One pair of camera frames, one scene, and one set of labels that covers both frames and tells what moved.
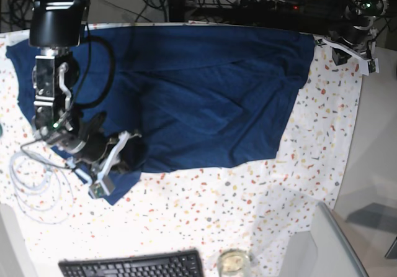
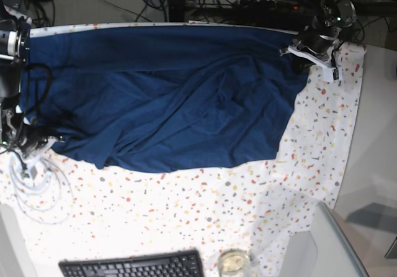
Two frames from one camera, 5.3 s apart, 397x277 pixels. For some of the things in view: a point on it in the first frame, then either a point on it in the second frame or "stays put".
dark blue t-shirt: x=126 y=100 stays put
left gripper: x=84 y=144 to x=27 y=138
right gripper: x=356 y=35 to x=317 y=40
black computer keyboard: x=184 y=263 stays put
